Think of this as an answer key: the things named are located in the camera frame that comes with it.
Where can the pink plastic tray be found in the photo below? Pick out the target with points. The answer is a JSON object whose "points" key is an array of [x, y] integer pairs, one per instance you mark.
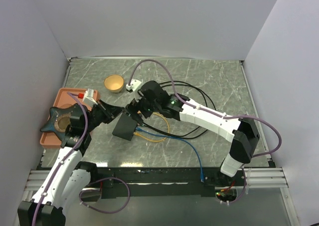
{"points": [[65, 98]]}

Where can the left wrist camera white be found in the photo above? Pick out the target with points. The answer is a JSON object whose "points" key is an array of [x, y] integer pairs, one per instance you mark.
{"points": [[88, 97]]}

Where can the dark blue star dish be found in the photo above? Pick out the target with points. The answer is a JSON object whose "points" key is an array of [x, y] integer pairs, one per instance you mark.
{"points": [[62, 120]]}

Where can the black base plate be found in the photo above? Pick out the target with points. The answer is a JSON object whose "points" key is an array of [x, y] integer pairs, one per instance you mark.
{"points": [[153, 182]]}

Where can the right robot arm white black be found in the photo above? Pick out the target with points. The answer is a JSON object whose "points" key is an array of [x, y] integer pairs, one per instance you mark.
{"points": [[242, 133]]}

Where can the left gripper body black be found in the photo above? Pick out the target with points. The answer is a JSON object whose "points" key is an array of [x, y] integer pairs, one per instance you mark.
{"points": [[97, 116]]}

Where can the yellow wooden bowl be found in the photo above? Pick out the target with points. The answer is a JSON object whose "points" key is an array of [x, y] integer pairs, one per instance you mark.
{"points": [[114, 83]]}

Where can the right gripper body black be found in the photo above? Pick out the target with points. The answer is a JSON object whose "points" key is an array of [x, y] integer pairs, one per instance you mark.
{"points": [[141, 104]]}

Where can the black network switch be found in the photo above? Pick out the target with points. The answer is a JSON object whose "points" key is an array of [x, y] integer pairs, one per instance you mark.
{"points": [[125, 127]]}

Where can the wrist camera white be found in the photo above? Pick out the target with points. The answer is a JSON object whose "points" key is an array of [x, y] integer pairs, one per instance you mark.
{"points": [[134, 88], [88, 97]]}

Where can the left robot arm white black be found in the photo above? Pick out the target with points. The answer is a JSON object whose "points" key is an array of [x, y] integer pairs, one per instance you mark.
{"points": [[69, 174]]}

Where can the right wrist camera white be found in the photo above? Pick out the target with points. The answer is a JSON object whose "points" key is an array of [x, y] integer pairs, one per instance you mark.
{"points": [[134, 88]]}

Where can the aluminium frame rail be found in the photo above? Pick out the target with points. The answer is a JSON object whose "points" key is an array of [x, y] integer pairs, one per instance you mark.
{"points": [[266, 178]]}

